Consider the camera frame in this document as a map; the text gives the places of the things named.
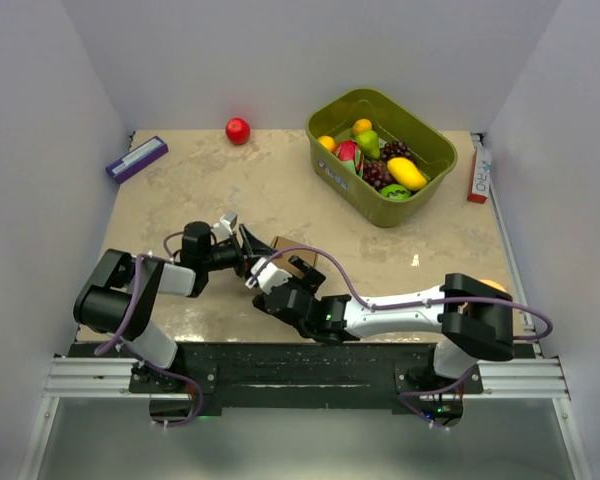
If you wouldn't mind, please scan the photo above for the brown cardboard paper box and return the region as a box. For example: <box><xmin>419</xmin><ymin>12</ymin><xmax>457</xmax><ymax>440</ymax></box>
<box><xmin>270</xmin><ymin>236</ymin><xmax>318</xmax><ymax>277</ymax></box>

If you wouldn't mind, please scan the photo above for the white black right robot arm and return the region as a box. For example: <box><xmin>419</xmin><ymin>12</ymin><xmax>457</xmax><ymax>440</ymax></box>
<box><xmin>246</xmin><ymin>258</ymin><xmax>514</xmax><ymax>393</ymax></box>

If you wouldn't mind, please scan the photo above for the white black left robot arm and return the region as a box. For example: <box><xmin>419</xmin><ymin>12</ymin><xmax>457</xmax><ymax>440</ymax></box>
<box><xmin>73</xmin><ymin>221</ymin><xmax>275</xmax><ymax>393</ymax></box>

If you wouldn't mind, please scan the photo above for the purple rectangular box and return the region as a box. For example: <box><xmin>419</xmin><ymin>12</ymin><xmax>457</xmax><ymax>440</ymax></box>
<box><xmin>105</xmin><ymin>136</ymin><xmax>169</xmax><ymax>185</ymax></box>

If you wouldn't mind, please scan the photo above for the red white toothpaste box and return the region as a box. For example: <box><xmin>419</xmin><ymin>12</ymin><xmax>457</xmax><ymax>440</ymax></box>
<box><xmin>467</xmin><ymin>146</ymin><xmax>492</xmax><ymax>204</ymax></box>

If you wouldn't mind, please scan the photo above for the red apple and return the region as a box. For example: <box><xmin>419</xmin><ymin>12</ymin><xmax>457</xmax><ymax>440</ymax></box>
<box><xmin>225</xmin><ymin>117</ymin><xmax>251</xmax><ymax>145</ymax></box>

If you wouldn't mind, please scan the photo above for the red grape bunch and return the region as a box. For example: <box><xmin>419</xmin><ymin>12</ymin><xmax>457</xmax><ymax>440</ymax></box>
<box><xmin>362</xmin><ymin>160</ymin><xmax>395</xmax><ymax>191</ymax></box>

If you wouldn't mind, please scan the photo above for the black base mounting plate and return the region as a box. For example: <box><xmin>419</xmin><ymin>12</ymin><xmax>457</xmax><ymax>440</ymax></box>
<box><xmin>128</xmin><ymin>341</ymin><xmax>537</xmax><ymax>418</ymax></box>

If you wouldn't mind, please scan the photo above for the yellow orange fruit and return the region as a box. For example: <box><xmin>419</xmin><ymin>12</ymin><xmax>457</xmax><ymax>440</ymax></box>
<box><xmin>318</xmin><ymin>135</ymin><xmax>337</xmax><ymax>153</ymax></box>

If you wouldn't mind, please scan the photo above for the pink dragon fruit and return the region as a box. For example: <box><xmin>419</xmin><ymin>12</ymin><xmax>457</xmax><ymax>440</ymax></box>
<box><xmin>334</xmin><ymin>140</ymin><xmax>364</xmax><ymax>176</ymax></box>

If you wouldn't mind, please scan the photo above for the yellow mango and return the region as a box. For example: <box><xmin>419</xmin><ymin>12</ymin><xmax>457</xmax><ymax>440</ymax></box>
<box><xmin>387</xmin><ymin>157</ymin><xmax>428</xmax><ymax>191</ymax></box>

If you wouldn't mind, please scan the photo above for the green pear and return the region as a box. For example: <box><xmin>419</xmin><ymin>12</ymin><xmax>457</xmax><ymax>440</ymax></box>
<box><xmin>354</xmin><ymin>130</ymin><xmax>381</xmax><ymax>160</ymax></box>

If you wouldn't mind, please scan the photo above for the green plastic tub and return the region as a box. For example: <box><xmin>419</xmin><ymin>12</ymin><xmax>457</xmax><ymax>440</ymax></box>
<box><xmin>306</xmin><ymin>88</ymin><xmax>457</xmax><ymax>228</ymax></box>

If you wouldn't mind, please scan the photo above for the dark purple grape bunch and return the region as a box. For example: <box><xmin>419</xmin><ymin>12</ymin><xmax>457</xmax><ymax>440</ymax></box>
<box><xmin>380</xmin><ymin>141</ymin><xmax>413</xmax><ymax>162</ymax></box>

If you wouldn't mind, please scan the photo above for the round yellow orange sponge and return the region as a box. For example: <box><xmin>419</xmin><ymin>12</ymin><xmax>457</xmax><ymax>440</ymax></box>
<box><xmin>479</xmin><ymin>279</ymin><xmax>507</xmax><ymax>293</ymax></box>

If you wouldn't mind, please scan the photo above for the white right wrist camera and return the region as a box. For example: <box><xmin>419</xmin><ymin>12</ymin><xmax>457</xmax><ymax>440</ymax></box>
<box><xmin>245</xmin><ymin>258</ymin><xmax>292</xmax><ymax>294</ymax></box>

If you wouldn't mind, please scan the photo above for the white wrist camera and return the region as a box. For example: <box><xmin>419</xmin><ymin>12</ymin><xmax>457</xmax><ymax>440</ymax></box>
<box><xmin>245</xmin><ymin>258</ymin><xmax>292</xmax><ymax>294</ymax></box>
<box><xmin>211</xmin><ymin>211</ymin><xmax>238</xmax><ymax>243</ymax></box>

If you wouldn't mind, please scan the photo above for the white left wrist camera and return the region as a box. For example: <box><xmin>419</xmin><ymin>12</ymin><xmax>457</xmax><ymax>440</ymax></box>
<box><xmin>211</xmin><ymin>211</ymin><xmax>238</xmax><ymax>243</ymax></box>

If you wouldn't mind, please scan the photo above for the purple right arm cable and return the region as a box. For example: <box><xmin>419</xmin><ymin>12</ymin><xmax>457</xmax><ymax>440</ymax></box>
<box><xmin>252</xmin><ymin>245</ymin><xmax>555</xmax><ymax>431</ymax></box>

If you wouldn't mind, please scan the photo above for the aluminium front rail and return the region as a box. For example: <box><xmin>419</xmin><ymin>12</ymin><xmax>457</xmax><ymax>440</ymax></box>
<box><xmin>42</xmin><ymin>356</ymin><xmax>572</xmax><ymax>401</ymax></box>

